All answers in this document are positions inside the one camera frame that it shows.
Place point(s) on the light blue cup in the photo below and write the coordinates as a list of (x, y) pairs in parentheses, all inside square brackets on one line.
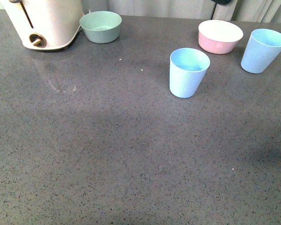
[(263, 46), (187, 69)]

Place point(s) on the green bowl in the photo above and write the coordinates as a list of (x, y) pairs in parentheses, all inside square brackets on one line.
[(101, 27)]

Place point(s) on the pink bowl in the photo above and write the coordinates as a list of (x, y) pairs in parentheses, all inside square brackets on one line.
[(218, 37)]

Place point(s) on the white two-slot toaster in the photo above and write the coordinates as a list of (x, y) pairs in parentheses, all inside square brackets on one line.
[(45, 24)]

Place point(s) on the dark object at curtain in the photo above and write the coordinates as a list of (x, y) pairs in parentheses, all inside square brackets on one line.
[(222, 2)]

